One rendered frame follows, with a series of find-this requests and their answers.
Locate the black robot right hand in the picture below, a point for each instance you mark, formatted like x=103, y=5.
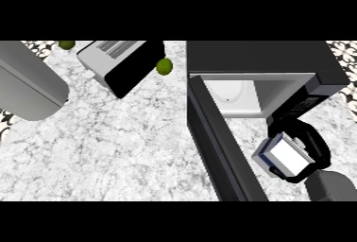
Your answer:
x=319, y=143

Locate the white and blue milk carton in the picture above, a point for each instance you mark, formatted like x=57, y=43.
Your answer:
x=288, y=154

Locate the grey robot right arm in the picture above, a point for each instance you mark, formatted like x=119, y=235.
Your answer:
x=332, y=186

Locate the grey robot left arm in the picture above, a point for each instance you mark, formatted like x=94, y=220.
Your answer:
x=28, y=85

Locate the black microwave door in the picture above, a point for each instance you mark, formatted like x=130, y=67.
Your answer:
x=218, y=148

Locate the black microwave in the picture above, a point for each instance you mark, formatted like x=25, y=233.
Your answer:
x=264, y=69

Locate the green lime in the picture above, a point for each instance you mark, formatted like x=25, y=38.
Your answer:
x=164, y=66
x=66, y=44

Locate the silver and black toaster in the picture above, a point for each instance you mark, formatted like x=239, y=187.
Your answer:
x=118, y=64

